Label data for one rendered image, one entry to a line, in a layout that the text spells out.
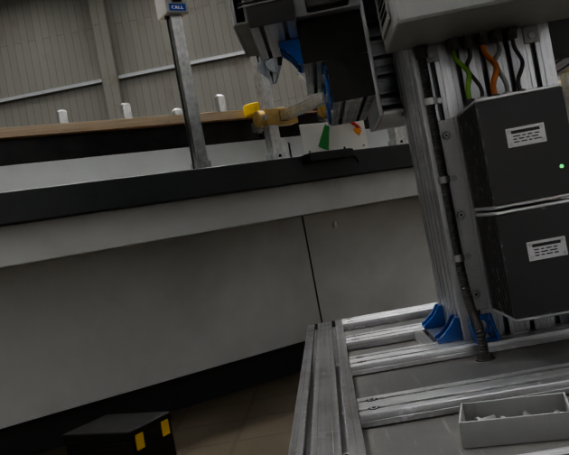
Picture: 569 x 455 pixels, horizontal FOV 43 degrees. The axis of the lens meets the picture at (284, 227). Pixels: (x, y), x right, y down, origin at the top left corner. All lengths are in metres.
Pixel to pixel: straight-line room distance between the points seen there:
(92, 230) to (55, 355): 0.39
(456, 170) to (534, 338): 0.32
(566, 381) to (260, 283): 1.52
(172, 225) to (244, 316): 0.47
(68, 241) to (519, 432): 1.36
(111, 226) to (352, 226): 0.98
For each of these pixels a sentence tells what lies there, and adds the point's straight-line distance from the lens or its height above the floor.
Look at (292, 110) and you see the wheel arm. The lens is 2.19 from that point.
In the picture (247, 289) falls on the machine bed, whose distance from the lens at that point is 2.36.
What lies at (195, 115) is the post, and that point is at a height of 0.86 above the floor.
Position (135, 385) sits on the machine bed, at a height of 0.12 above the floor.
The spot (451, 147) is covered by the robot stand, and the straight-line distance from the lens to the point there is 1.33.
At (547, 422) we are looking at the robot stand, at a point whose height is 0.23.
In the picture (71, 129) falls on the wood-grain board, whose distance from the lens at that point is 2.18.
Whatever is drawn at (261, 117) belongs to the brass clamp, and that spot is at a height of 0.83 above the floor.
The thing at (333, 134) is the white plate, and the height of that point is 0.76.
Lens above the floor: 0.48
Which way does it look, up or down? level
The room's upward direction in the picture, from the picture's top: 10 degrees counter-clockwise
